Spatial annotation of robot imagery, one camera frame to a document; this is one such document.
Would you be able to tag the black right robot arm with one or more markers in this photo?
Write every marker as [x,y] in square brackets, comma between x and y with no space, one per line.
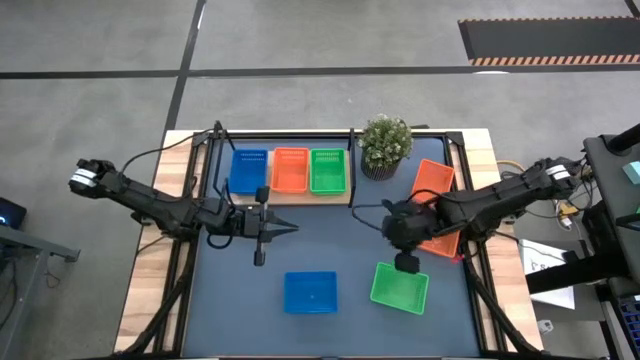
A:
[490,202]

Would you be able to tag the dark ribbed plant pot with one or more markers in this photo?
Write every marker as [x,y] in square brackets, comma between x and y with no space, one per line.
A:
[380,173]

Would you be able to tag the red-orange plastic basket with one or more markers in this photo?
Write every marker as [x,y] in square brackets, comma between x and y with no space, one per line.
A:
[442,247]
[290,170]
[432,175]

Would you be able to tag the small white object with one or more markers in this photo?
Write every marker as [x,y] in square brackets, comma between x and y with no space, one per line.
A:
[546,326]

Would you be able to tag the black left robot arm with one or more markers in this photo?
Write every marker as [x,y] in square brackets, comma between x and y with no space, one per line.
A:
[145,202]

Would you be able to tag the white paper sheet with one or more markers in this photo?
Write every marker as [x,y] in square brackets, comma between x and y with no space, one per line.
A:
[557,299]

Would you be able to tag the dark grey desk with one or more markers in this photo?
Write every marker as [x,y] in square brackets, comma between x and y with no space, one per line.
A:
[615,210]

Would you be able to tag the wooden shelf with black frame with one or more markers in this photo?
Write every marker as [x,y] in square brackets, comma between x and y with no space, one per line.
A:
[295,199]

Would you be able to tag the blue plastic basket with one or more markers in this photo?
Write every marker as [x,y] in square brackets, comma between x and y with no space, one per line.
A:
[310,292]
[248,172]

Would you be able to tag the black metal rig frame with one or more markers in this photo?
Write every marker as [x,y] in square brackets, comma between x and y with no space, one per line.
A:
[457,138]

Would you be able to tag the teal box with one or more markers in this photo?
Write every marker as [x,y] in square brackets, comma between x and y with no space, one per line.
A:
[632,172]

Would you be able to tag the green plastic basket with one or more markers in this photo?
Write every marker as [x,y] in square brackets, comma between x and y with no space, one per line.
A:
[328,171]
[399,292]

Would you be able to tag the green artificial plant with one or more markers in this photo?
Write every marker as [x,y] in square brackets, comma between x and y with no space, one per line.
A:
[385,140]

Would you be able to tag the grey metal table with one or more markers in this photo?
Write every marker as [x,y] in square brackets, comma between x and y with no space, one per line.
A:
[35,244]

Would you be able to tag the black hazard-striped floor mat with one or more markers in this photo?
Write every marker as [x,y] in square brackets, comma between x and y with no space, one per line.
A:
[550,40]

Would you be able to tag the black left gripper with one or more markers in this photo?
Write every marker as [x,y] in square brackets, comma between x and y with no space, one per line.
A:
[252,225]

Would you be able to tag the black metal beam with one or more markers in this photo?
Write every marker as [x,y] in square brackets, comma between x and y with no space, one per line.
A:
[575,274]

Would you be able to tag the blue table mat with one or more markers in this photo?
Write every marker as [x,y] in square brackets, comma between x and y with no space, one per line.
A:
[350,335]

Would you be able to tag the black electronic device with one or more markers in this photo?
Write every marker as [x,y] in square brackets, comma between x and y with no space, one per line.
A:
[10,212]

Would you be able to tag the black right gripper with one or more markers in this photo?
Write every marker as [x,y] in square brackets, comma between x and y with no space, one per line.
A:
[407,225]

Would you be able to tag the backlit keyboard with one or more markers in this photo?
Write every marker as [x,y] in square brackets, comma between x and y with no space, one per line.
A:
[632,320]

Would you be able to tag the black cylindrical pole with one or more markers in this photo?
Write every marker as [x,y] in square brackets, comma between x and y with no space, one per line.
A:
[625,140]

